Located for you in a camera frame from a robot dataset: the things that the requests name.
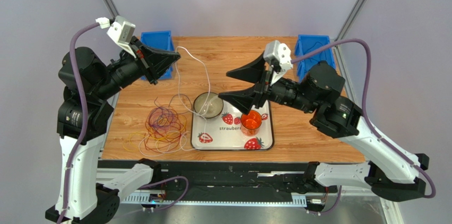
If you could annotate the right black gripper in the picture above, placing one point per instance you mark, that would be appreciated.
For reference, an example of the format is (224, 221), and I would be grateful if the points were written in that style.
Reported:
(262, 86)

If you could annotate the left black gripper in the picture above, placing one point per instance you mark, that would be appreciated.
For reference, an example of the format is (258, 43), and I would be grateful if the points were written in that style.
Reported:
(154, 63)

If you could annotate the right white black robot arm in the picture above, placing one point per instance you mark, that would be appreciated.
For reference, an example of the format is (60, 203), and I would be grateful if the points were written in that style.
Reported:
(388, 172)

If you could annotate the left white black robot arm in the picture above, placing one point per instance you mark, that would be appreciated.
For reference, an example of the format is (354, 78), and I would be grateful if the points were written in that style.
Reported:
(82, 125)

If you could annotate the left blue plastic bin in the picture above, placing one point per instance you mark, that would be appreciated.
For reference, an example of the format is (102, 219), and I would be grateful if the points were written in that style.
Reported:
(158, 39)

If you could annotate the orange translucent mug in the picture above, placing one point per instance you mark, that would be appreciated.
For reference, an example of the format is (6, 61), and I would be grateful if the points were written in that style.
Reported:
(251, 123)

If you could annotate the grey ceramic bowl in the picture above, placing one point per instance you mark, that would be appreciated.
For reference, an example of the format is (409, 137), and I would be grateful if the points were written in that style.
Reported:
(208, 105)

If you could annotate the white strawberry tray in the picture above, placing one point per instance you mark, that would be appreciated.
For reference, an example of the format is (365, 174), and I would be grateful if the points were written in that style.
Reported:
(224, 133)

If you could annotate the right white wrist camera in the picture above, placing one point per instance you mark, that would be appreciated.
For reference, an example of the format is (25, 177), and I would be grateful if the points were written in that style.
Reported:
(278, 56)

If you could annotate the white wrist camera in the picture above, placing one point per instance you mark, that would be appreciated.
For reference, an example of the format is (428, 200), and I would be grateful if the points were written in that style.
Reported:
(120, 31)
(278, 56)

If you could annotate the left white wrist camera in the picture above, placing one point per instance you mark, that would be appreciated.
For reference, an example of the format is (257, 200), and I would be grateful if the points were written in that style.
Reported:
(120, 31)

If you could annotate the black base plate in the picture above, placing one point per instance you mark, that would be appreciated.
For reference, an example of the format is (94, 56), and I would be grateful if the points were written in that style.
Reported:
(277, 174)

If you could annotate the left aluminium frame post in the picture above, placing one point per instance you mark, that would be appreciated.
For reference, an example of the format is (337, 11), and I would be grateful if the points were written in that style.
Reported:
(113, 11)

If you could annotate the aluminium frame post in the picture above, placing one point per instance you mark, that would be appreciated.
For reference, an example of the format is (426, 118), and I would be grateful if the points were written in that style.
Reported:
(113, 11)
(391, 210)

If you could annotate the aluminium front rail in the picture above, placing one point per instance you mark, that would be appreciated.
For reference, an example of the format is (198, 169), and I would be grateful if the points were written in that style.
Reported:
(196, 194)

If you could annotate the right aluminium frame post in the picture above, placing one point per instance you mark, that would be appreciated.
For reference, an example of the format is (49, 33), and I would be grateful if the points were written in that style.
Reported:
(391, 210)

